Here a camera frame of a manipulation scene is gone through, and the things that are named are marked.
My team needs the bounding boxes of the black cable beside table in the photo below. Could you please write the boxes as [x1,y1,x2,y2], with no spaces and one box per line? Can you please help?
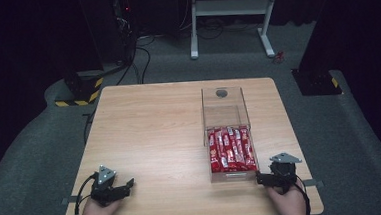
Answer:
[80,107,100,146]

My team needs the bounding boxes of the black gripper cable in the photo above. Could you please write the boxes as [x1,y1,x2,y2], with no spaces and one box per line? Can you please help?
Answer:
[70,172,102,215]
[293,177,312,215]

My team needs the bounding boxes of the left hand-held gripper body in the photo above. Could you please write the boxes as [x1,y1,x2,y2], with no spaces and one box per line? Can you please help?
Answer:
[88,162,132,209]

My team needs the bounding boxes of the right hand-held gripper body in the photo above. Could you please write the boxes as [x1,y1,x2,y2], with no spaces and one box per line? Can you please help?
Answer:
[268,151,305,196]

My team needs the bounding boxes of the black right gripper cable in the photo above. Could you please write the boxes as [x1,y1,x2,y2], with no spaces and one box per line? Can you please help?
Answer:
[293,177,312,215]

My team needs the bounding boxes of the black floor cables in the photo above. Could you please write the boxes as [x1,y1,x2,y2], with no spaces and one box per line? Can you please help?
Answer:
[113,33,161,87]

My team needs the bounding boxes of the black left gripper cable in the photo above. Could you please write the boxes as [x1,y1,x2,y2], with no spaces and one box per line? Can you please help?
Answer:
[70,172,102,215]

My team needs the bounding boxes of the red stick packet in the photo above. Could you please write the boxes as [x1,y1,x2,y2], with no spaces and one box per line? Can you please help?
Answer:
[214,128,230,174]
[238,125,258,173]
[228,126,248,172]
[221,127,238,173]
[207,129,222,174]

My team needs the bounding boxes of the dark equipment rack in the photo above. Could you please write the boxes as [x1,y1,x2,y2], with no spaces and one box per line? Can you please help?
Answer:
[110,0,141,65]

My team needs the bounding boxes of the grey tape strip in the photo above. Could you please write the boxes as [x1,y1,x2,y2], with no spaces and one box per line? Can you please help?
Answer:
[302,177,326,190]

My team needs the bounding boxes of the white metal stand frame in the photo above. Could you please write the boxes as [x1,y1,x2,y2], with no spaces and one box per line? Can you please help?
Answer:
[186,0,285,63]

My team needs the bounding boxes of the black yellow striped stand base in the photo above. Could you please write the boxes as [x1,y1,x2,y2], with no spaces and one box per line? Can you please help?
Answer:
[52,70,107,109]

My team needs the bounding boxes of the small red floor object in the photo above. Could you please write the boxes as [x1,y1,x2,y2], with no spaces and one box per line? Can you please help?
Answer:
[271,50,286,65]

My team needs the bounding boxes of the clear acrylic drawer box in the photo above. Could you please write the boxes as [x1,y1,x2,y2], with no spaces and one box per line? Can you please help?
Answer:
[199,84,261,185]

